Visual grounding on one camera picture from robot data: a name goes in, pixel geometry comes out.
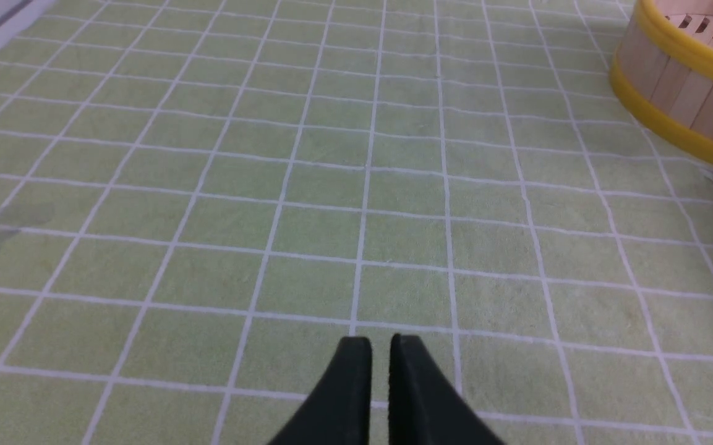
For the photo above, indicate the bamboo steamer basket yellow rim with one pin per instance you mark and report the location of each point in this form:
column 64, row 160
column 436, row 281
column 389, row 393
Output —
column 662, row 72

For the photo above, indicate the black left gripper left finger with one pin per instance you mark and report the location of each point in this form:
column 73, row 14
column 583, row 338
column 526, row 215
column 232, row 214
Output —
column 337, row 411

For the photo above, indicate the green checkered tablecloth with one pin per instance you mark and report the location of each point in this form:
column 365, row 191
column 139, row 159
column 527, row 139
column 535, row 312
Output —
column 198, row 199

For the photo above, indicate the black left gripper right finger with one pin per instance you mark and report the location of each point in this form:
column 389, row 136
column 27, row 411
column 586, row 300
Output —
column 423, row 407

